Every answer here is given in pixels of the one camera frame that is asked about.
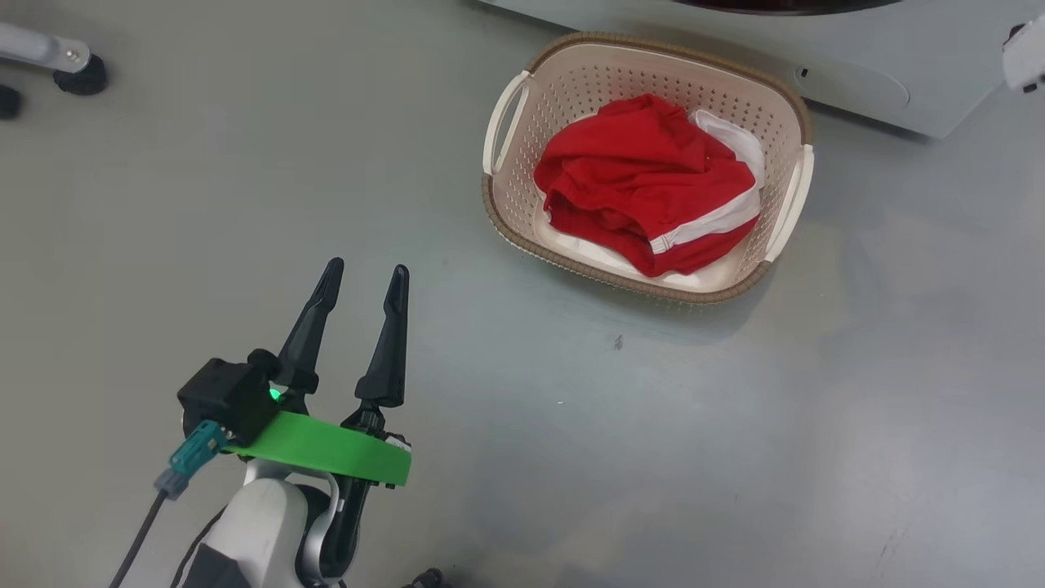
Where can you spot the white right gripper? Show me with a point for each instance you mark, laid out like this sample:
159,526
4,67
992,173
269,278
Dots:
1029,57

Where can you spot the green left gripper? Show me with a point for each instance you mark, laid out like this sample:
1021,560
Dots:
326,449

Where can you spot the red shorts with white stripe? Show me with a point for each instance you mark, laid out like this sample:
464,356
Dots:
637,180

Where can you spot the white front-load washing machine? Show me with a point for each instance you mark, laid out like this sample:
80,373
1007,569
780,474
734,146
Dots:
963,73

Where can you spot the cream perforated laundry basket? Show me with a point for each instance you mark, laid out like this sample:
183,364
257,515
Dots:
571,90

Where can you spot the metal leg with black caster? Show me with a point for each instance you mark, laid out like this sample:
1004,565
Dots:
49,53

